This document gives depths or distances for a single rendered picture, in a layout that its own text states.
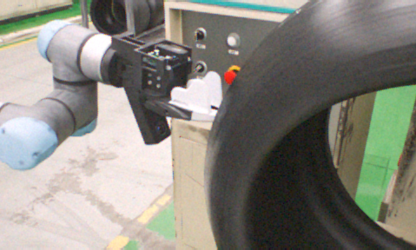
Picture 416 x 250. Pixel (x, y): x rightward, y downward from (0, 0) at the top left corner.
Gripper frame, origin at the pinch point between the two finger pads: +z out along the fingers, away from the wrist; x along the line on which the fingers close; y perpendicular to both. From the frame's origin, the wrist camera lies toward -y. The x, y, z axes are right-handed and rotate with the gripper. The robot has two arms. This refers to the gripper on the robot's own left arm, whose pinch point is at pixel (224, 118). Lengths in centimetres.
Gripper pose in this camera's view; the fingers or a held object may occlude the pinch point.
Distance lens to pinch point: 57.6
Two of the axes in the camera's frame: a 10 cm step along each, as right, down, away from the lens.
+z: 8.4, 3.5, -4.2
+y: 1.0, -8.6, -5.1
